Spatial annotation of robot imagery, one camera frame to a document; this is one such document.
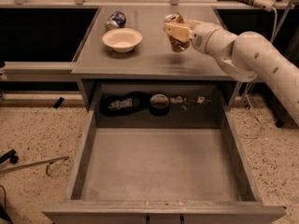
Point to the metal rod on floor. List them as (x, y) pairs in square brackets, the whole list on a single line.
[(29, 165)]

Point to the open grey top drawer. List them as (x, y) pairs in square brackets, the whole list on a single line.
[(161, 176)]

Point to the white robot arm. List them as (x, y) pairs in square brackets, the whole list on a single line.
[(243, 57)]

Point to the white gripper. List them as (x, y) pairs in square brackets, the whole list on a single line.
[(199, 38)]

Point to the crumpled paper scraps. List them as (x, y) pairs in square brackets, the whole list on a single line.
[(189, 102)]

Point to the white bowl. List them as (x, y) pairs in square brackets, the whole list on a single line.
[(122, 40)]

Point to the grey cabinet with counter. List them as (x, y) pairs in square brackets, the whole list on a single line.
[(153, 67)]

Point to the crushed orange soda can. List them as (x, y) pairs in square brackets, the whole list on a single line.
[(176, 45)]

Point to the crushed blue soda can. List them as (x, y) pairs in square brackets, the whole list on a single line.
[(116, 21)]

